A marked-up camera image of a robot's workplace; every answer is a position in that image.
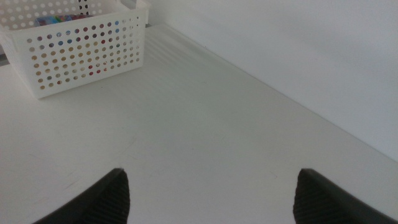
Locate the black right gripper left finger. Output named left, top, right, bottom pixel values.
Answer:
left=32, top=167, right=131, bottom=224

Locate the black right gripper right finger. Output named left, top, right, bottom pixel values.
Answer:
left=292, top=168, right=398, bottom=224

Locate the white perforated plastic basket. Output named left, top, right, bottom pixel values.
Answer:
left=0, top=0, right=150, bottom=100

